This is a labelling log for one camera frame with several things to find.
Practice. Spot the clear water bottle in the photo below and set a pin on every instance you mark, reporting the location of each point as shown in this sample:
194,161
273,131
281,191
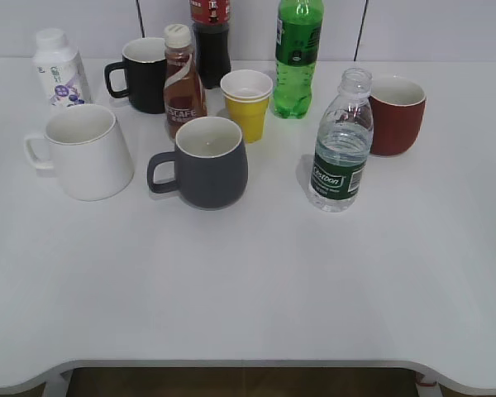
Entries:
343,143

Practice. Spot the white mug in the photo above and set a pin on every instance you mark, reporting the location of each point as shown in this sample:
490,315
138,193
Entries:
84,146

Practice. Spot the grey mug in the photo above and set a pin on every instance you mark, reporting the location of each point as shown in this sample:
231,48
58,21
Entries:
210,163

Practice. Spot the black mug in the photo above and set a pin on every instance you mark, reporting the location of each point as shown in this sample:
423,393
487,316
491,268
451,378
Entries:
144,64

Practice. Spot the yellow paper cup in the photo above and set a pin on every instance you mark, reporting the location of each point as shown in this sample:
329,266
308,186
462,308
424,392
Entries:
246,93

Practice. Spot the brown Nescafe coffee bottle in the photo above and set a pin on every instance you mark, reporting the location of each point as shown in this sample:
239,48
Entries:
184,94

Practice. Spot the red cup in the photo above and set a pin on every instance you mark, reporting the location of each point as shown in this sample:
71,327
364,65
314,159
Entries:
398,105

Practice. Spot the green soda bottle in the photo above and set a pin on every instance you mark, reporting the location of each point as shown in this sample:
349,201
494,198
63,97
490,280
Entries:
299,28

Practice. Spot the dark cola bottle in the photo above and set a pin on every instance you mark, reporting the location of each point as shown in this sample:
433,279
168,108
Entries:
211,30

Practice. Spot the white yogurt drink bottle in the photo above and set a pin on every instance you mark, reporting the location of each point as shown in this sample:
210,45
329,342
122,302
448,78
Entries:
60,68

